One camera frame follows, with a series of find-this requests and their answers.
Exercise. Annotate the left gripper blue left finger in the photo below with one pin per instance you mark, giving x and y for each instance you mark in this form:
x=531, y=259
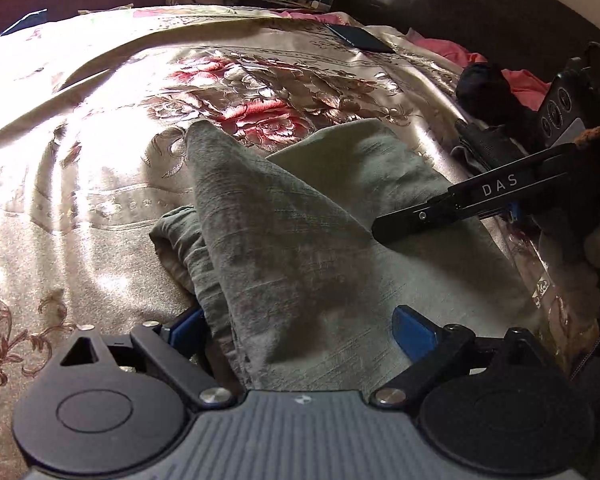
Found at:
x=175, y=352

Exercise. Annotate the olive green pants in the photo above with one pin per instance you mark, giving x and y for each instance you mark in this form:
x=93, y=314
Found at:
x=296, y=291

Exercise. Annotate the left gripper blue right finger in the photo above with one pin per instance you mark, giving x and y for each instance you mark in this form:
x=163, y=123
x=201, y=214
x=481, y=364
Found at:
x=437, y=355

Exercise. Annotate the floral satin bedspread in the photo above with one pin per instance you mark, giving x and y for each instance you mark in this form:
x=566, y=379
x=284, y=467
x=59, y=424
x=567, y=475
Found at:
x=93, y=114

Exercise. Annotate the black garment near headboard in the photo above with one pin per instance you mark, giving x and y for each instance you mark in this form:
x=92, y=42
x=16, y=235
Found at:
x=485, y=94

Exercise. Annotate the blue object behind bed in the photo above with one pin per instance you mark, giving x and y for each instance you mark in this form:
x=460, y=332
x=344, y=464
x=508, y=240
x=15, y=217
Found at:
x=31, y=19

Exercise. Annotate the dark wooden headboard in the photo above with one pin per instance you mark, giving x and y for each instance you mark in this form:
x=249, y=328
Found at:
x=536, y=35

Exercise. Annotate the black smartphone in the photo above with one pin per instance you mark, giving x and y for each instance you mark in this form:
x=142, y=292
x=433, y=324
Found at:
x=358, y=38

